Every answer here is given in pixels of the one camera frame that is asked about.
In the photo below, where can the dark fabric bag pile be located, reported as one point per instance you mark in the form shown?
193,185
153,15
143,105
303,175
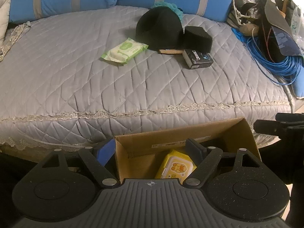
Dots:
270,21

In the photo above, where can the yellow wet wipes pack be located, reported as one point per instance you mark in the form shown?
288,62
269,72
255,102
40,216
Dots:
176,165

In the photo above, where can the cream knitted blanket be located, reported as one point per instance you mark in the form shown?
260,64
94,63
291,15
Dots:
5,10

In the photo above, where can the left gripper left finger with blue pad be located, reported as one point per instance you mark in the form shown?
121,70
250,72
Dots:
95,159

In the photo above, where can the teal mesh bath loofah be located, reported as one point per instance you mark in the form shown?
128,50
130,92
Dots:
172,6

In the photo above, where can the brown cardboard box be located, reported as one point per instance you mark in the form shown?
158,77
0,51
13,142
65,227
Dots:
139,156

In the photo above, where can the small black printed box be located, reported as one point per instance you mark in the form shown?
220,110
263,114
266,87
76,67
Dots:
195,59

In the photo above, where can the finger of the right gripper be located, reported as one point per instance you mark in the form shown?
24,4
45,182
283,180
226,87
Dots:
268,127
290,117

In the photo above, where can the green wet wipes pack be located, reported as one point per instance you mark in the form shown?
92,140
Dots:
124,51

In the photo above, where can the grey quilted sofa cover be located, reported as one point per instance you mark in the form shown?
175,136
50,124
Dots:
56,90

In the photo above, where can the black sponge block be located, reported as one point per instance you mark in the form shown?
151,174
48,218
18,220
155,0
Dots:
196,38

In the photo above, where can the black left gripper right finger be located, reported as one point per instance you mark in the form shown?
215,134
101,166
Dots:
206,161

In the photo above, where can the black beanie hat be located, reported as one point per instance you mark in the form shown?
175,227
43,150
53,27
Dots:
160,28

